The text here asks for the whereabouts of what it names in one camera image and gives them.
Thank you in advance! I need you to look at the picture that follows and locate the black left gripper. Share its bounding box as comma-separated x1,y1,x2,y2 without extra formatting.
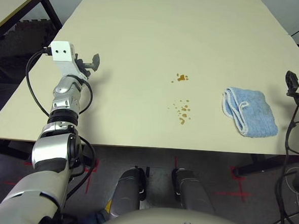
74,52,101,78

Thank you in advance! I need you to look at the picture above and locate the light blue terry rag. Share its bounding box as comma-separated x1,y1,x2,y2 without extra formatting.
219,86,281,140

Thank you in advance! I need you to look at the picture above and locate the black foam floor mat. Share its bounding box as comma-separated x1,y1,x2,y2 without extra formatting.
0,16,62,87

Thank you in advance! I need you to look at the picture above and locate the small brown liquid spill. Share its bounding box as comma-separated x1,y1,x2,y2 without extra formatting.
170,72,190,85

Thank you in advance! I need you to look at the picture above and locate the large brown droplet spill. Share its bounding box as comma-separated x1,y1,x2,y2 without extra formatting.
167,98,193,126

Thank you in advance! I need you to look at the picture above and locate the red tape floor cross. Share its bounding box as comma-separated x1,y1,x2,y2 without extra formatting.
213,164,254,203

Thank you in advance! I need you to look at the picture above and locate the grey left robot leg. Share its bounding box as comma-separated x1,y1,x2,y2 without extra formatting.
106,165,148,222

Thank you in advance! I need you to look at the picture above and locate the grey robot leg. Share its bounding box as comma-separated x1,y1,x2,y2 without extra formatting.
168,167,218,216
106,165,148,222

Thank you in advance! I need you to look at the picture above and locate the grey right robot leg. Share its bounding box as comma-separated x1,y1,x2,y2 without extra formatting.
168,167,218,216

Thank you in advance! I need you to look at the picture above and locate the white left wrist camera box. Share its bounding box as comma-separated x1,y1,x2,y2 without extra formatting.
48,40,91,81

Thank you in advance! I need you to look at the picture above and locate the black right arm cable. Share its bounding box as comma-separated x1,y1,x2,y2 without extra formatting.
263,99,299,224

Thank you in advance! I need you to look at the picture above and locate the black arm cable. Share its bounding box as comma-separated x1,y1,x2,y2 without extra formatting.
17,45,103,216
263,99,299,224

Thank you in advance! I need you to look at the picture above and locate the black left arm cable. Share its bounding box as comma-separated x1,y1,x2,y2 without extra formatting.
17,45,103,216

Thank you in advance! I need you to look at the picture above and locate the beige side table black frame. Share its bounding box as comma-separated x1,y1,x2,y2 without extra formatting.
0,0,64,84

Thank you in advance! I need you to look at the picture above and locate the white floor cable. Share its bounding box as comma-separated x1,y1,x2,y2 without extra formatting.
282,165,299,216

